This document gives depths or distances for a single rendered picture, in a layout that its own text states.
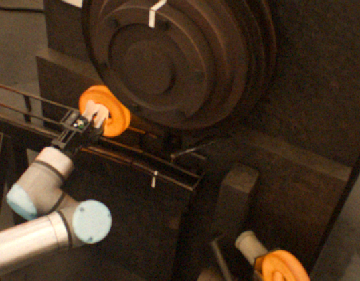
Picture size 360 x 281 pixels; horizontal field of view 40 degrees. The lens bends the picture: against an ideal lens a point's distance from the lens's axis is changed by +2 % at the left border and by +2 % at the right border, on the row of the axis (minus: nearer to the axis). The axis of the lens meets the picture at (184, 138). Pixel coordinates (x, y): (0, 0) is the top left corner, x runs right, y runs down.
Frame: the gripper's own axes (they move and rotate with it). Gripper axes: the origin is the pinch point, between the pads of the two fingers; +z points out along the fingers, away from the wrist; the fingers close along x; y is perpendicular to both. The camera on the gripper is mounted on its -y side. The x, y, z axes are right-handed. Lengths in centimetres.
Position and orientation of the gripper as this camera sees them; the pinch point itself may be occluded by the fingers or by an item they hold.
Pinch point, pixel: (104, 106)
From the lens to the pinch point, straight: 140.8
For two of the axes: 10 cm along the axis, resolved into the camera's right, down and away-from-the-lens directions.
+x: -8.8, -3.8, 2.7
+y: -0.2, -5.5, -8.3
